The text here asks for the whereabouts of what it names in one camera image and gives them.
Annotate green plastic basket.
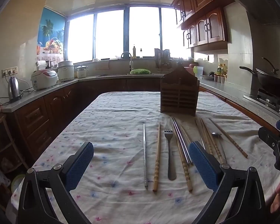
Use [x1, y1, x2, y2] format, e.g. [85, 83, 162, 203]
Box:
[130, 69, 152, 75]

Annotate white and pink rice cooker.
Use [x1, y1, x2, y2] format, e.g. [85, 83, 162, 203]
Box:
[31, 69, 59, 91]

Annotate wooden lower cabinets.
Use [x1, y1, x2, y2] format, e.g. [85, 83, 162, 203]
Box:
[5, 77, 164, 166]

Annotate metal spoon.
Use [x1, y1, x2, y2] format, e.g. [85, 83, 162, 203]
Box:
[211, 132, 227, 162]

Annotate grey kitchen countertop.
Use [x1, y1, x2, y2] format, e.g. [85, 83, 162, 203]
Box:
[0, 73, 280, 131]

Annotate person's right hand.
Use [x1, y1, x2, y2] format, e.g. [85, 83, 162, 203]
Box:
[270, 175, 280, 213]

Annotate wooden utensil holder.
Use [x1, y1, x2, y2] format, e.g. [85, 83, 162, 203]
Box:
[160, 66, 200, 117]

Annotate black wok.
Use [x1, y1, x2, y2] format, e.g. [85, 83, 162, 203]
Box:
[239, 57, 280, 98]

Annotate large white cooker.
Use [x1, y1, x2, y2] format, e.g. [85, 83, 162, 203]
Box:
[57, 61, 75, 82]

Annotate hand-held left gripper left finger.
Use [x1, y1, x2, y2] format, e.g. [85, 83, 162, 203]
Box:
[18, 142, 94, 224]

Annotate metal sink faucet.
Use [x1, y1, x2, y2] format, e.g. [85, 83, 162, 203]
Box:
[120, 51, 133, 62]

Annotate metal fork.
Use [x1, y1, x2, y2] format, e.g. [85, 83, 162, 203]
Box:
[164, 129, 177, 181]

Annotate wall power outlets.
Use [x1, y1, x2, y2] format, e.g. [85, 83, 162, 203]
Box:
[2, 66, 18, 78]

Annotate cooking oil bottles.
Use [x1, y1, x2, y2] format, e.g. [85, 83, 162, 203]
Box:
[216, 63, 228, 77]

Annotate metal chopstick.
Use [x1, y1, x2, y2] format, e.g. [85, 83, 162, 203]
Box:
[143, 123, 149, 187]
[172, 118, 191, 165]
[174, 117, 194, 164]

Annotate small white pot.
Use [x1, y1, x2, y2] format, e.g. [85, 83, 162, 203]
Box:
[75, 65, 88, 79]

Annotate wooden cabinets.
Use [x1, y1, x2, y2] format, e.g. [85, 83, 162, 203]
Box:
[5, 77, 164, 166]
[170, 0, 236, 49]

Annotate clear cutlery rack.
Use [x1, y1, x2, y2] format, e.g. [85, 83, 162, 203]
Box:
[154, 48, 172, 69]

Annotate wooden upper cabinets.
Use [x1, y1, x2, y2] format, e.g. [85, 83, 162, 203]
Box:
[170, 0, 236, 49]

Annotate white floral tablecloth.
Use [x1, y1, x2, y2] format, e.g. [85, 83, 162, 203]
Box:
[10, 91, 280, 224]

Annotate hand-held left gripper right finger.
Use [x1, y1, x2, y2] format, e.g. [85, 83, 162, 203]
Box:
[189, 141, 266, 224]

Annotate bamboo shelf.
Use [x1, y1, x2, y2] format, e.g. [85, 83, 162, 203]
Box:
[0, 103, 26, 173]

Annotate beach and fruit wall poster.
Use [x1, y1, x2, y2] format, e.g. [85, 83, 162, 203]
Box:
[36, 7, 67, 62]

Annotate kitchen window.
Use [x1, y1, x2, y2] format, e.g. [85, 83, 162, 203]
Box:
[65, 3, 194, 63]

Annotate steel electric kettle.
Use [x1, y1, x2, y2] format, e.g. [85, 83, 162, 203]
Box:
[7, 77, 24, 103]

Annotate gas stove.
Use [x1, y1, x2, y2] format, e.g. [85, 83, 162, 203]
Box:
[243, 87, 280, 115]

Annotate row of spice jars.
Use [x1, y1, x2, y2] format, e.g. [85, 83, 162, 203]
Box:
[213, 75, 227, 84]

